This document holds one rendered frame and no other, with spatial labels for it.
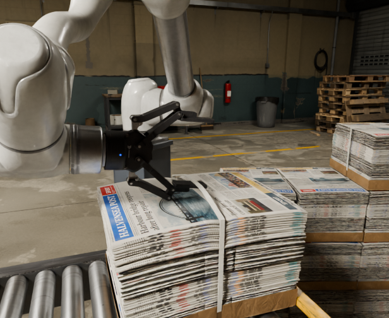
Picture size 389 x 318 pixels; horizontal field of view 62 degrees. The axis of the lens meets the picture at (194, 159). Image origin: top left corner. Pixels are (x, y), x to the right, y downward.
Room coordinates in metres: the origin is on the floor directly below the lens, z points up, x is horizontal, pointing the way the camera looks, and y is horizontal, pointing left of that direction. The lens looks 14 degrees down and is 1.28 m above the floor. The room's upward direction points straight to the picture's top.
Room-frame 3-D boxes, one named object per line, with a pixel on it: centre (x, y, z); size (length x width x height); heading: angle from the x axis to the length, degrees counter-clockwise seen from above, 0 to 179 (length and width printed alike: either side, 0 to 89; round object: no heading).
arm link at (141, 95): (1.43, 0.23, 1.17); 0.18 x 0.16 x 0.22; 85
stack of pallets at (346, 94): (7.61, -3.63, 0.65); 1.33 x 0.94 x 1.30; 114
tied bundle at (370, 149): (1.43, -0.84, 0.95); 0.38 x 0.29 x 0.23; 1
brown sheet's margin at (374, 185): (1.42, -0.84, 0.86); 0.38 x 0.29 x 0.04; 1
